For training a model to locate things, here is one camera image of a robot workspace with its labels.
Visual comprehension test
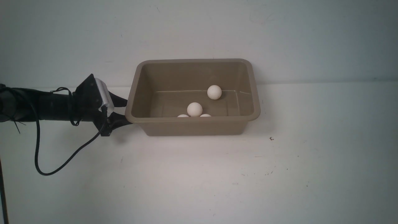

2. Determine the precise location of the tan plastic bin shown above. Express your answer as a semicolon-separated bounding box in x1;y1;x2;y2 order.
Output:
125;58;261;136

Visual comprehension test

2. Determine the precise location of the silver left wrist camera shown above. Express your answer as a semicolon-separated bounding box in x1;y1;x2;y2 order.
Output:
94;78;115;117

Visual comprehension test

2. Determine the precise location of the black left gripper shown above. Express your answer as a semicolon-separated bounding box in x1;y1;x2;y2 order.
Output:
72;74;132;137

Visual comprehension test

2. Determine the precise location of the black left camera cable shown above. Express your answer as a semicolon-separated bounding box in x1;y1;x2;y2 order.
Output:
0;84;109;176

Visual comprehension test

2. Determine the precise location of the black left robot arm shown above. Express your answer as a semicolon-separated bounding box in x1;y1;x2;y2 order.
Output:
1;74;130;136

